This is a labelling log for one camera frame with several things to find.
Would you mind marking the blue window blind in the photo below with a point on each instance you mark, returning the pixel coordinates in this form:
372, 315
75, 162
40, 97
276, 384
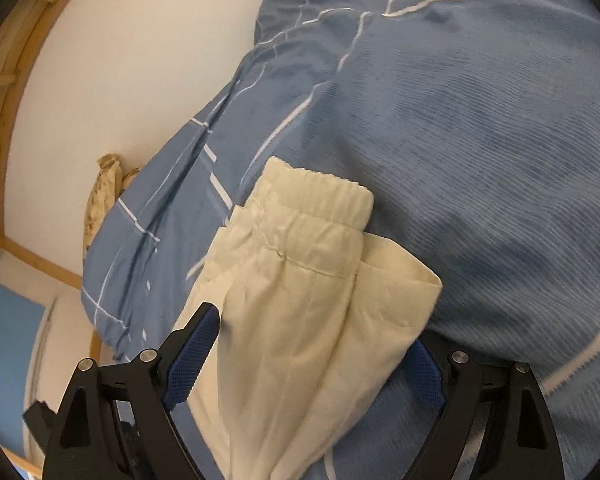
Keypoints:
5, 350

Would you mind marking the patterned beige pillow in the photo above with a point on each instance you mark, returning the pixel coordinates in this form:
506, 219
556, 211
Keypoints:
100, 200

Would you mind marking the cream pants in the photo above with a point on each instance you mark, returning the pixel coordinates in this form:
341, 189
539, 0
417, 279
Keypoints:
290, 335

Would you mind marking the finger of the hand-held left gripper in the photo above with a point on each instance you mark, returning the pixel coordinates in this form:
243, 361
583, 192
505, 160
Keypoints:
36, 414

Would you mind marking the white window sill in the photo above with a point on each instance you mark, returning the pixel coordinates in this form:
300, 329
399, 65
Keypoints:
41, 345

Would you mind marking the blue checked blanket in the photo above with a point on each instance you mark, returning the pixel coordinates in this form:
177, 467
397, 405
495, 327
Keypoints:
455, 160

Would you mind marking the wooden bunk bed frame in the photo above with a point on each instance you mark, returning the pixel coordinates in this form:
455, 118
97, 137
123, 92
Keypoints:
0, 90

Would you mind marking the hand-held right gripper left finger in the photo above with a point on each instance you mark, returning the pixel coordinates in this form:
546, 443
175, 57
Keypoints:
195, 355

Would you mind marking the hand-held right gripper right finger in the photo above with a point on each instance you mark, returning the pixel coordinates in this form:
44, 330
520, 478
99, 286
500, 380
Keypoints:
426, 367

